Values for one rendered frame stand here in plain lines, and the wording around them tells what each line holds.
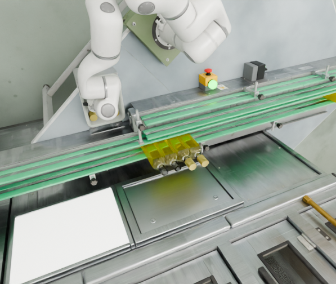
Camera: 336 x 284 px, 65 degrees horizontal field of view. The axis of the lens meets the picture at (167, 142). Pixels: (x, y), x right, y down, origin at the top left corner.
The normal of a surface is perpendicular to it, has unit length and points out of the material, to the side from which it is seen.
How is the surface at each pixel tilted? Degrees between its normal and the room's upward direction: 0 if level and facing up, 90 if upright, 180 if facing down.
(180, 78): 0
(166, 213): 90
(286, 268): 90
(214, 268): 90
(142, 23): 1
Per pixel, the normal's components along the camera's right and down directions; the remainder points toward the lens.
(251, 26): 0.38, 0.51
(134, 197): -0.05, -0.83
